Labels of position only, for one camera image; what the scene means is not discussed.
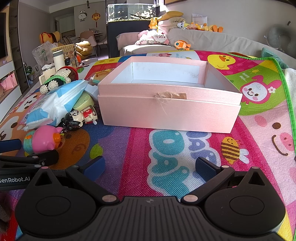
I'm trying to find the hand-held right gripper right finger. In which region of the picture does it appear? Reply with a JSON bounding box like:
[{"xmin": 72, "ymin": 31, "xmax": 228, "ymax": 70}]
[{"xmin": 181, "ymin": 157, "xmax": 271, "ymax": 206}]

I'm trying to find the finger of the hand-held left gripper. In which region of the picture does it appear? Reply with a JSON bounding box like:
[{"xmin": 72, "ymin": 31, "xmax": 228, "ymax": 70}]
[
  {"xmin": 0, "ymin": 150, "xmax": 60, "ymax": 168},
  {"xmin": 0, "ymin": 138, "xmax": 23, "ymax": 154}
]

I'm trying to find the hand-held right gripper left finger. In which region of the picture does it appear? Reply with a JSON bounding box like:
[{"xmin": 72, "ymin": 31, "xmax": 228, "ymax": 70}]
[{"xmin": 30, "ymin": 156, "xmax": 118, "ymax": 206}]

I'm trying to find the pink pig toy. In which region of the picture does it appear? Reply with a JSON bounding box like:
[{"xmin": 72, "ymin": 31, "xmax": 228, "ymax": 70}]
[{"xmin": 23, "ymin": 126, "xmax": 65, "ymax": 154}]

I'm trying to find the black-haired toy figure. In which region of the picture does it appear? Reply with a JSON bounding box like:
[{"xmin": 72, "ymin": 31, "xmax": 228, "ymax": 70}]
[{"xmin": 61, "ymin": 110, "xmax": 82, "ymax": 132}]

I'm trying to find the pink cardboard box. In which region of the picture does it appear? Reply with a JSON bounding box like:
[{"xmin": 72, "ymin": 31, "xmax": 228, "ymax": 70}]
[{"xmin": 97, "ymin": 56, "xmax": 243, "ymax": 134}]

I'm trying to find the crochet doll with green body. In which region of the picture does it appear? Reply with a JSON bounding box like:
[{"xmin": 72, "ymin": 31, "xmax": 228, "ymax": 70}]
[{"xmin": 40, "ymin": 66, "xmax": 79, "ymax": 94}]

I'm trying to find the white tv cabinet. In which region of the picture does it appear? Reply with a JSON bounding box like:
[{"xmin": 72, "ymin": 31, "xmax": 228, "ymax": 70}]
[{"xmin": 0, "ymin": 62, "xmax": 29, "ymax": 121}]

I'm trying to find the colourful cartoon play mat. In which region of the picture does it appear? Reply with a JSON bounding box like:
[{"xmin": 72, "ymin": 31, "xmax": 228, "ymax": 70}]
[{"xmin": 0, "ymin": 50, "xmax": 296, "ymax": 241}]

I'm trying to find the red and white wind-up toy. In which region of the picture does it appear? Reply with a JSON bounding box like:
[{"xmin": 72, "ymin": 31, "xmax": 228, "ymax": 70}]
[{"xmin": 81, "ymin": 105, "xmax": 99, "ymax": 124}]

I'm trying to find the blue and white tissue pack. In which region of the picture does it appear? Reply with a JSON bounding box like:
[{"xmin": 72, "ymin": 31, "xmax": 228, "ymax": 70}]
[{"xmin": 23, "ymin": 80, "xmax": 88, "ymax": 131}]

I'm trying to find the pink bag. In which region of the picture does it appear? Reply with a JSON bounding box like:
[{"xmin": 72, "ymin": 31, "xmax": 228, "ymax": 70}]
[{"xmin": 0, "ymin": 72, "xmax": 18, "ymax": 92}]

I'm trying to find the pale green plastic case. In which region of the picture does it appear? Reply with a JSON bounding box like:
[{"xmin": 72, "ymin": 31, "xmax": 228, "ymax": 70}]
[{"xmin": 73, "ymin": 91, "xmax": 95, "ymax": 112}]

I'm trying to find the white plastic jug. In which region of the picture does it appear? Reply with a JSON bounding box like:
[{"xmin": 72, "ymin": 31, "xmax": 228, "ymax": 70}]
[{"xmin": 38, "ymin": 65, "xmax": 57, "ymax": 85}]

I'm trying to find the yellow snack packet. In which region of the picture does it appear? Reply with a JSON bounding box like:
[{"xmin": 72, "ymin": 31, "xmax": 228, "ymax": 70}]
[{"xmin": 89, "ymin": 68, "xmax": 115, "ymax": 81}]

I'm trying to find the clear plastic bag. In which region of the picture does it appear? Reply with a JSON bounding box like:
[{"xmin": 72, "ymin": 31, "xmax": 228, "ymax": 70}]
[{"xmin": 32, "ymin": 42, "xmax": 55, "ymax": 67}]

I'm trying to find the white thermos bottle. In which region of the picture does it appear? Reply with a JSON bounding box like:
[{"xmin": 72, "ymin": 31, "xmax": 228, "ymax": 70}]
[{"xmin": 52, "ymin": 50, "xmax": 65, "ymax": 70}]

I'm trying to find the woven straw bag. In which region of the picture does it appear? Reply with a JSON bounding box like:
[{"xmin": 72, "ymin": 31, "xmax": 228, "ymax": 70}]
[{"xmin": 51, "ymin": 44, "xmax": 78, "ymax": 67}]

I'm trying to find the black television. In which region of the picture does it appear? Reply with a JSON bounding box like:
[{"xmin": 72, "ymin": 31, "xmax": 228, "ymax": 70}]
[{"xmin": 0, "ymin": 11, "xmax": 7, "ymax": 58}]

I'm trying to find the large yellow plush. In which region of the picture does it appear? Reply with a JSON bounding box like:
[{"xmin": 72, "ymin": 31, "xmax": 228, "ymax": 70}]
[{"xmin": 39, "ymin": 31, "xmax": 62, "ymax": 44}]

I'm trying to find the yellow armchair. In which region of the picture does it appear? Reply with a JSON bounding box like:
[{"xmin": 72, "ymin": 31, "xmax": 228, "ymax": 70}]
[{"xmin": 76, "ymin": 40, "xmax": 93, "ymax": 56}]

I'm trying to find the orange fish plush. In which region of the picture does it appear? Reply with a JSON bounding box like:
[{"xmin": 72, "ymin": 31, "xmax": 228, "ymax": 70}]
[{"xmin": 174, "ymin": 40, "xmax": 191, "ymax": 51}]

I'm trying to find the dining table with chairs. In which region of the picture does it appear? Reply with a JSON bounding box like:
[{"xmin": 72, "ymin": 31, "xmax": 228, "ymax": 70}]
[{"xmin": 80, "ymin": 29, "xmax": 107, "ymax": 56}]

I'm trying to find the grey sofa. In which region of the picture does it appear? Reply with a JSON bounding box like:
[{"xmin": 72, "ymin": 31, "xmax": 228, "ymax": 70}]
[{"xmin": 116, "ymin": 29, "xmax": 296, "ymax": 70}]

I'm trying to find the dark fish tank cabinet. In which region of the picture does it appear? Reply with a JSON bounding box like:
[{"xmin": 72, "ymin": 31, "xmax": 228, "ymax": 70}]
[{"xmin": 106, "ymin": 21, "xmax": 160, "ymax": 58}]

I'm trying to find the teal cushion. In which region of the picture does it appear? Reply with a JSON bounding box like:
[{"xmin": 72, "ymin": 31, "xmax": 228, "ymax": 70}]
[{"xmin": 261, "ymin": 47, "xmax": 289, "ymax": 70}]

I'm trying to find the yellow and orange duck plush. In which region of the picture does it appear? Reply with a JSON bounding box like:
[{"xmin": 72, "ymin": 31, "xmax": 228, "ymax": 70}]
[{"xmin": 190, "ymin": 22, "xmax": 223, "ymax": 33}]

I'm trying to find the pink floral cloth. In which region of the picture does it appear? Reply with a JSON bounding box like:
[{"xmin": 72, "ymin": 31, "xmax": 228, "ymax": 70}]
[{"xmin": 135, "ymin": 30, "xmax": 170, "ymax": 45}]

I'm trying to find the pale pink pillow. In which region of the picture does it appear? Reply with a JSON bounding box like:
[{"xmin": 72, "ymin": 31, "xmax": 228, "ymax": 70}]
[{"xmin": 158, "ymin": 19, "xmax": 185, "ymax": 30}]

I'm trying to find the red lantern ornament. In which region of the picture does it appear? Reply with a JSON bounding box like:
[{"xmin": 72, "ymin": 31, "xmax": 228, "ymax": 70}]
[{"xmin": 92, "ymin": 10, "xmax": 101, "ymax": 27}]

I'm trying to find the grey neck pillow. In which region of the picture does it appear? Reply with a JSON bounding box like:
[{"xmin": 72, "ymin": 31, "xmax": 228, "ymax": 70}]
[{"xmin": 266, "ymin": 22, "xmax": 294, "ymax": 51}]

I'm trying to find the yellow pillow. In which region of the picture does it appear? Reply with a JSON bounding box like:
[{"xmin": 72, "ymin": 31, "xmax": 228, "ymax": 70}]
[{"xmin": 157, "ymin": 11, "xmax": 185, "ymax": 22}]

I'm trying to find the glass fish tank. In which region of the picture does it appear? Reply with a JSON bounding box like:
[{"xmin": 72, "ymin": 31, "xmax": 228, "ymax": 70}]
[{"xmin": 107, "ymin": 3, "xmax": 160, "ymax": 22}]

